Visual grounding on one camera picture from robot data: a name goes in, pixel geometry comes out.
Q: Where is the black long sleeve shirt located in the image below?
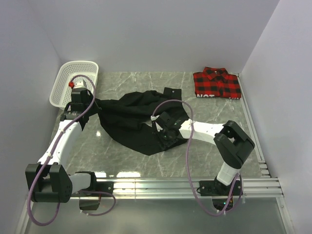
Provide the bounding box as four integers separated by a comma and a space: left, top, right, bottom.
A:
94, 87, 190, 156

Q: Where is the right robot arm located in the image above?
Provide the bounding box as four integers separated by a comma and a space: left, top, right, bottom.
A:
151, 112, 255, 195

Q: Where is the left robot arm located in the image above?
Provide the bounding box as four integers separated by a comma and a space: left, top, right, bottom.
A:
25, 88, 98, 203

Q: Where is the white perforated plastic basket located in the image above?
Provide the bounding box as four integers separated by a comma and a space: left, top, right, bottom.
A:
49, 60, 99, 109

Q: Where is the folded black shirt under plaid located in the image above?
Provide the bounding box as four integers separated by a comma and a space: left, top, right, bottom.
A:
196, 94, 241, 99

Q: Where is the red black plaid shirt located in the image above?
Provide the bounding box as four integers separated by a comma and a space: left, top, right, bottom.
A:
193, 67, 242, 97

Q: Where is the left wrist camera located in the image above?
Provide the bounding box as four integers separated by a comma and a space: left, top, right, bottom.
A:
68, 79, 87, 92

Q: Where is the aluminium front rail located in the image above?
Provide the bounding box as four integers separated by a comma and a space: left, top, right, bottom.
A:
99, 177, 284, 199

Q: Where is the aluminium rail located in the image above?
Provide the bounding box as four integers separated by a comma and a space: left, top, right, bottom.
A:
99, 177, 284, 199
233, 72, 271, 177

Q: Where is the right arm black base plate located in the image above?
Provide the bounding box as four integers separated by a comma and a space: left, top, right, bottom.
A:
196, 180, 242, 196

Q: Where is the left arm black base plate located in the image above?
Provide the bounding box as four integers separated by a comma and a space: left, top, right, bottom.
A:
93, 181, 114, 194

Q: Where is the black box under rail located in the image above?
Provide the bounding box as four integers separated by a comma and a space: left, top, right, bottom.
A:
78, 200, 100, 211

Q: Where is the aluminium right side rail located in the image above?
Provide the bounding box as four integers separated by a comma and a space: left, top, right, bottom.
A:
233, 72, 271, 177

